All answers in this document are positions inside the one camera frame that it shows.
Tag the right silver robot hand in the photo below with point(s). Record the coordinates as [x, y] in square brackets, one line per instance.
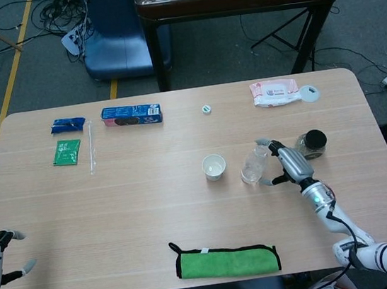
[296, 164]

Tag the transparent plastic bottle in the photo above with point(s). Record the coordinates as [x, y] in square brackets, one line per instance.
[253, 165]

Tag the white paper cup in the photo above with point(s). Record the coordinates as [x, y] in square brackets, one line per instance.
[215, 172]

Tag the white green bottle cap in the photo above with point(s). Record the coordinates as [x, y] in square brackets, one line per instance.
[206, 109]

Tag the glass jar with black lid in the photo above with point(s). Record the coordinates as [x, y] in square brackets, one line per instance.
[316, 139]

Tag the white round disc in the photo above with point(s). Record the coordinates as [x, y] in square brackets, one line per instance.
[312, 95]

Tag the pink white wet wipes pack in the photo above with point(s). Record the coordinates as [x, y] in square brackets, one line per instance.
[274, 93]

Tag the green microfiber cloth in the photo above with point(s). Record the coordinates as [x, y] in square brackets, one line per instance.
[227, 263]

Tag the black tripod stand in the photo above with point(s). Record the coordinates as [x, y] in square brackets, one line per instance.
[273, 36]

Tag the green sachet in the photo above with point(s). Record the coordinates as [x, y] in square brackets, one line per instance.
[67, 152]

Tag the clear wrapped straw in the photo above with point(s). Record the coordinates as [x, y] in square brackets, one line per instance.
[91, 147]

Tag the blue snack packet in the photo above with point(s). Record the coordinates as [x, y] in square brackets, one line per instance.
[68, 125]

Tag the blue cookie box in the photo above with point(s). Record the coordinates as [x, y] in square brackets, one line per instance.
[132, 116]

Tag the dark wooden mahjong table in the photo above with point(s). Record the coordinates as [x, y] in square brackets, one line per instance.
[239, 1]

